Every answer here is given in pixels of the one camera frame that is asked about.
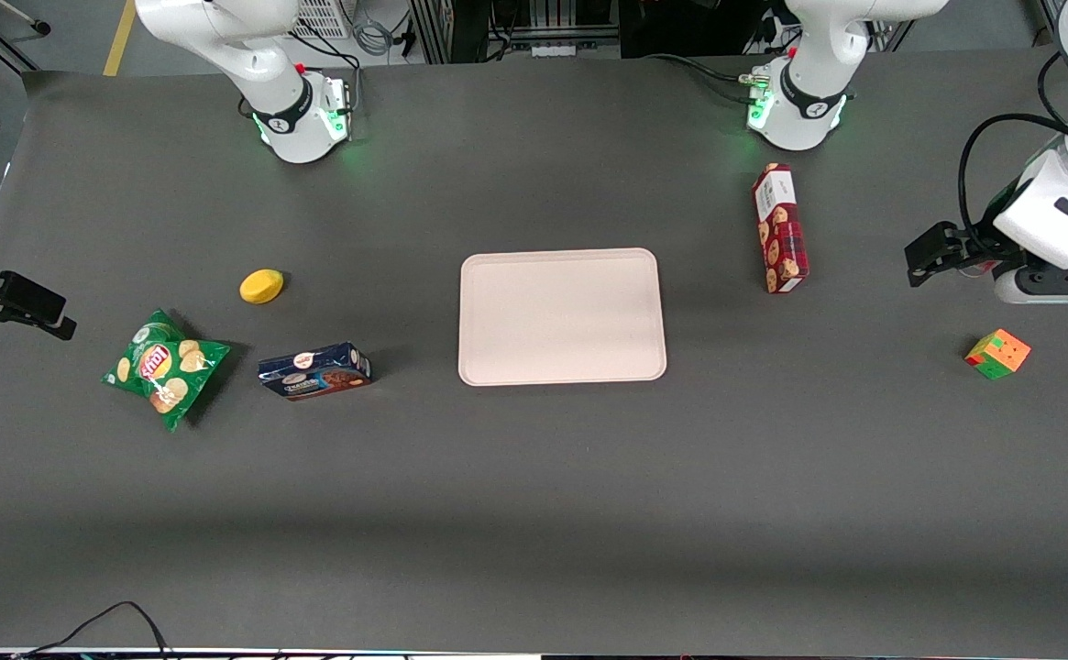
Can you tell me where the red cookie box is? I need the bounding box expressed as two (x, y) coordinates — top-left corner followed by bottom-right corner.
(753, 163), (810, 295)

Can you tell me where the blue cookie box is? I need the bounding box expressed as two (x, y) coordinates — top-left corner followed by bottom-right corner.
(258, 342), (373, 402)

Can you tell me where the beige plastic tray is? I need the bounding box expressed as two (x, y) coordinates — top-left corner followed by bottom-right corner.
(458, 248), (668, 387)

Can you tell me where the white mesh box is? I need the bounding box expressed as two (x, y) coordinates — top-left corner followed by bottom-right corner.
(291, 0), (352, 40)

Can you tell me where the colourful puzzle cube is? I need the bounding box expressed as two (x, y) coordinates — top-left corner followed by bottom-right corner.
(963, 329), (1032, 380)

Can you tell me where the green chips bag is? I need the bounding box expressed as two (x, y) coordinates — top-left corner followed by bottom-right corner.
(102, 309), (232, 433)

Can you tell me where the yellow lemon-shaped object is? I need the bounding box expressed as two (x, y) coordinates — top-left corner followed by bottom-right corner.
(239, 269), (285, 305)

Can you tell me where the grey chair base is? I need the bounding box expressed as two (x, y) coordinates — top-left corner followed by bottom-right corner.
(0, 0), (51, 74)

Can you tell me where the dark grey table mat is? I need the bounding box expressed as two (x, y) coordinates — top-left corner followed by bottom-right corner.
(0, 46), (1068, 656)

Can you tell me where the black equipment rack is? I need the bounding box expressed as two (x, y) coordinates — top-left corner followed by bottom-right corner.
(409, 0), (622, 65)

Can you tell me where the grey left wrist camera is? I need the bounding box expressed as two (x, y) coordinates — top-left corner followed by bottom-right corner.
(995, 264), (1068, 305)

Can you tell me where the black left arm base cable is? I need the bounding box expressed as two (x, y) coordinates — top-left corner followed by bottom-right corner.
(645, 52), (759, 105)

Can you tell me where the black arm base cable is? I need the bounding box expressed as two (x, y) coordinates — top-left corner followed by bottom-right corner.
(645, 52), (759, 105)
(288, 20), (363, 76)

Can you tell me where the black looping table-edge cable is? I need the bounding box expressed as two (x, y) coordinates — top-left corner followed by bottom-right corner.
(18, 600), (175, 660)

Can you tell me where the black right arm base cable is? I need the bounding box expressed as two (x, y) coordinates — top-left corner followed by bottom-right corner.
(288, 20), (363, 76)

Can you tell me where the grey coiled cable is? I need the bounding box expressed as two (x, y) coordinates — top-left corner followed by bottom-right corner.
(353, 0), (399, 58)

